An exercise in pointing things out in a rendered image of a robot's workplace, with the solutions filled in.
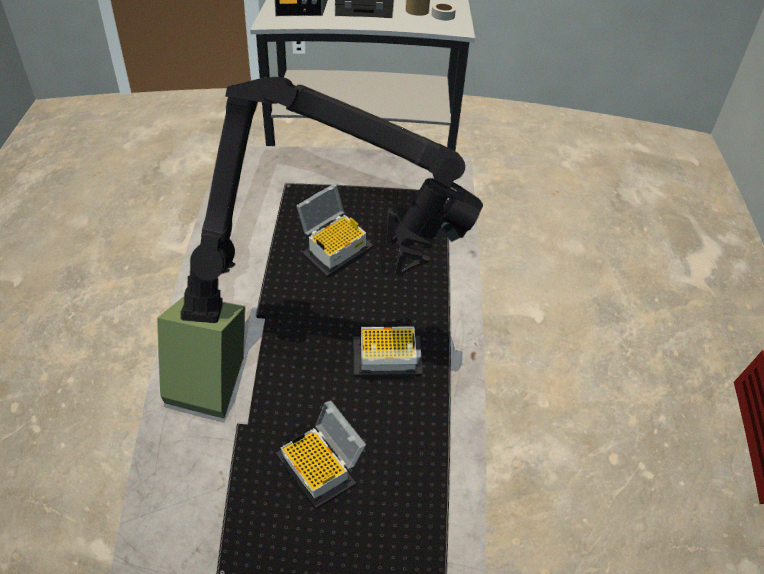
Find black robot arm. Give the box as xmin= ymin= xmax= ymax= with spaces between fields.
xmin=181 ymin=77 xmax=483 ymax=323

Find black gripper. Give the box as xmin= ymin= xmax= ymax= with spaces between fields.
xmin=386 ymin=200 xmax=438 ymax=276

